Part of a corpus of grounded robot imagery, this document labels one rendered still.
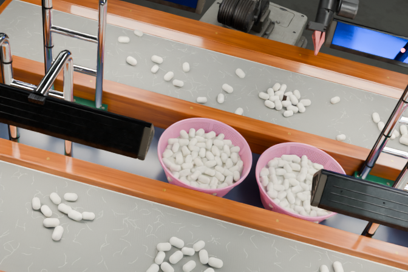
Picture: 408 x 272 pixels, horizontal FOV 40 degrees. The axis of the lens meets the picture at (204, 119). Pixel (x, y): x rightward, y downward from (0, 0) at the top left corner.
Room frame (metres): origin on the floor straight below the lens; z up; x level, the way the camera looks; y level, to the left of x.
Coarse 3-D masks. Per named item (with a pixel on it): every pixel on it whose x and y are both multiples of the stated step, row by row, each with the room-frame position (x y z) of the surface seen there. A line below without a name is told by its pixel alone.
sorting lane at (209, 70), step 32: (0, 32) 1.40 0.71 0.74; (32, 32) 1.44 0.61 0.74; (96, 32) 1.52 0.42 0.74; (128, 32) 1.56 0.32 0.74; (128, 64) 1.39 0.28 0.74; (160, 64) 1.43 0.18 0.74; (192, 64) 1.46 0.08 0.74; (224, 64) 1.50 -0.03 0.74; (256, 64) 1.54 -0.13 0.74; (192, 96) 1.31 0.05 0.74; (224, 96) 1.35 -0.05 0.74; (256, 96) 1.38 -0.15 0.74; (320, 96) 1.45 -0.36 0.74; (352, 96) 1.49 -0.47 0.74; (384, 96) 1.53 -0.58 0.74; (320, 128) 1.30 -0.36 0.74; (352, 128) 1.33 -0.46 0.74
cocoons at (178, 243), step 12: (36, 204) 0.78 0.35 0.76; (60, 204) 0.80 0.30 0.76; (48, 216) 0.76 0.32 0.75; (72, 216) 0.78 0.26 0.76; (84, 216) 0.78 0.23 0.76; (60, 228) 0.73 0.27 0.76; (180, 240) 0.77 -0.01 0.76; (180, 252) 0.74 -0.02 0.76; (192, 252) 0.75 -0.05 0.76; (204, 252) 0.76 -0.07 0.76; (156, 264) 0.70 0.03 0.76; (168, 264) 0.70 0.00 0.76; (192, 264) 0.72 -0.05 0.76; (216, 264) 0.73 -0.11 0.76; (336, 264) 0.81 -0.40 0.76
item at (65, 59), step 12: (0, 36) 0.94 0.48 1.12; (0, 48) 0.96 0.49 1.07; (0, 60) 0.97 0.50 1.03; (60, 60) 0.91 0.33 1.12; (72, 60) 0.96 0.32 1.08; (12, 72) 0.97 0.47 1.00; (48, 72) 0.86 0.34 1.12; (72, 72) 0.96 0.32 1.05; (12, 84) 0.96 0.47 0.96; (24, 84) 0.97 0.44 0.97; (48, 84) 0.83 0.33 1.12; (72, 84) 0.96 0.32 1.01; (36, 96) 0.80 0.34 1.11; (60, 96) 0.96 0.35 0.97; (72, 96) 0.96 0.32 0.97; (12, 132) 0.96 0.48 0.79; (72, 144) 0.96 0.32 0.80; (72, 156) 0.96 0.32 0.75
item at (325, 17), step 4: (320, 8) 1.67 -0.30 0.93; (324, 8) 1.67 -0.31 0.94; (320, 12) 1.66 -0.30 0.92; (324, 12) 1.66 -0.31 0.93; (328, 12) 1.66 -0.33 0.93; (332, 12) 1.67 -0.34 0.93; (316, 16) 1.66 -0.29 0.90; (320, 16) 1.65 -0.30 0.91; (324, 16) 1.65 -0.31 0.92; (328, 16) 1.65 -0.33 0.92; (332, 16) 1.66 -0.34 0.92; (316, 20) 1.65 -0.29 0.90; (320, 20) 1.64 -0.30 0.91; (324, 20) 1.64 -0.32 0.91; (328, 20) 1.64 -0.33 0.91; (308, 24) 1.62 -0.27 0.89; (320, 24) 1.62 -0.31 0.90; (324, 24) 1.62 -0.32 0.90; (324, 28) 1.62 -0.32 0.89
